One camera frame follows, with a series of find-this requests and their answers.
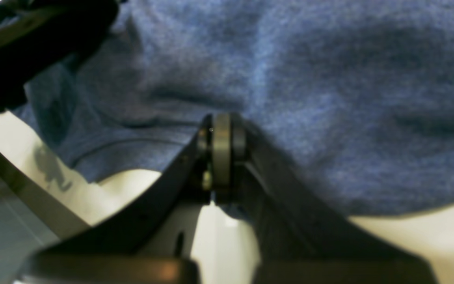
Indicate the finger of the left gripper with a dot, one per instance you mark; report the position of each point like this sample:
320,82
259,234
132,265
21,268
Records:
34,34

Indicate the blue-grey t-shirt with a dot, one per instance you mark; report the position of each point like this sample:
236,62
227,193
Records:
357,94

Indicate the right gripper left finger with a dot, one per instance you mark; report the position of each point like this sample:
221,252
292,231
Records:
148,242

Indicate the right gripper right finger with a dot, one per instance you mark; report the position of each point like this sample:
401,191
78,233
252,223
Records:
301,240

